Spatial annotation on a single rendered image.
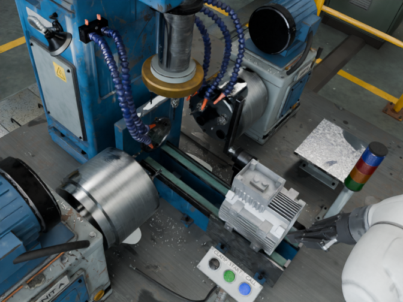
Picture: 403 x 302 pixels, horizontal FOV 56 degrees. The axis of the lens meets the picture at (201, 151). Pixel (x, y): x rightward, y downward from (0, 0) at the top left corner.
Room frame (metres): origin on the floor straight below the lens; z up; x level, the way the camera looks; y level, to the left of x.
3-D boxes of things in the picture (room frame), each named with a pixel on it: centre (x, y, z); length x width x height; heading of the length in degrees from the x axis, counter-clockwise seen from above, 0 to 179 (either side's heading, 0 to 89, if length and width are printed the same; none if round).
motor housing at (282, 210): (0.68, -0.22, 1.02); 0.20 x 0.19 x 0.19; 59
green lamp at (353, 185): (0.84, -0.53, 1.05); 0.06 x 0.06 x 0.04
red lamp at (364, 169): (0.84, -0.53, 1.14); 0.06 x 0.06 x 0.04
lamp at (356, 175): (0.84, -0.53, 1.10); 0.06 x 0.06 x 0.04
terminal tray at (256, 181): (0.70, -0.18, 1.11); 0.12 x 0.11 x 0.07; 59
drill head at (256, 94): (1.15, -0.08, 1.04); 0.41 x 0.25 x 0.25; 149
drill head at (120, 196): (0.56, 0.27, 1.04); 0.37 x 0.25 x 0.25; 149
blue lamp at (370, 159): (0.84, -0.53, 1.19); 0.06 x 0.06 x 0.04
